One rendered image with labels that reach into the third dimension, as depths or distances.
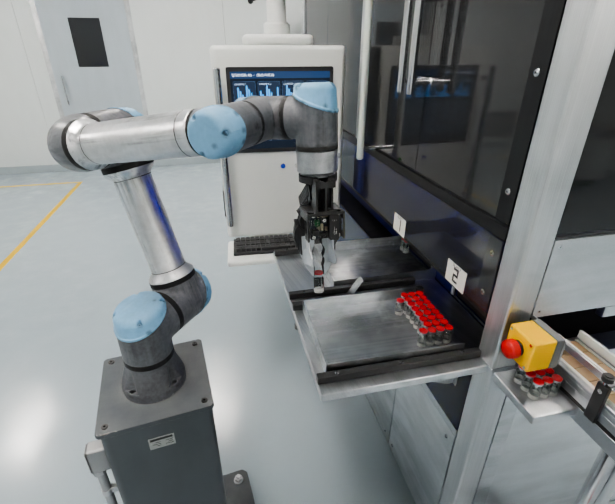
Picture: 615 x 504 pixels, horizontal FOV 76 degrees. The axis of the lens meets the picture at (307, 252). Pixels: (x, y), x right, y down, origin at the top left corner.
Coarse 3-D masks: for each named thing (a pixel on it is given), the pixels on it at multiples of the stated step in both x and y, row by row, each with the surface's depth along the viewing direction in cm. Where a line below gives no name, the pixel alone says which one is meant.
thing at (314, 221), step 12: (300, 180) 72; (312, 180) 70; (324, 180) 72; (336, 180) 72; (312, 192) 71; (324, 192) 70; (300, 204) 77; (312, 204) 74; (324, 204) 71; (336, 204) 76; (300, 216) 76; (312, 216) 70; (324, 216) 72; (336, 216) 72; (312, 228) 73; (324, 228) 74; (336, 228) 73
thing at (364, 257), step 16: (352, 240) 145; (368, 240) 146; (384, 240) 148; (400, 240) 149; (320, 256) 134; (352, 256) 141; (368, 256) 141; (384, 256) 141; (400, 256) 141; (336, 272) 131; (352, 272) 131; (368, 272) 131; (384, 272) 131; (400, 272) 124; (416, 272) 125; (432, 272) 127
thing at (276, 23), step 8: (248, 0) 149; (272, 0) 141; (280, 0) 142; (272, 8) 142; (280, 8) 143; (272, 16) 144; (280, 16) 144; (264, 24) 146; (272, 24) 143; (280, 24) 144; (288, 24) 146; (264, 32) 147; (272, 32) 145; (280, 32) 145; (288, 32) 147
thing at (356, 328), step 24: (408, 288) 116; (312, 312) 111; (336, 312) 111; (360, 312) 111; (384, 312) 111; (312, 336) 101; (336, 336) 102; (360, 336) 102; (384, 336) 102; (408, 336) 102; (336, 360) 94; (360, 360) 90; (384, 360) 91
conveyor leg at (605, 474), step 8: (600, 456) 82; (608, 456) 80; (600, 464) 82; (608, 464) 81; (592, 472) 85; (600, 472) 82; (608, 472) 81; (592, 480) 85; (600, 480) 83; (608, 480) 82; (584, 488) 87; (592, 488) 85; (600, 488) 83; (608, 488) 82; (584, 496) 87; (592, 496) 85; (600, 496) 84; (608, 496) 84
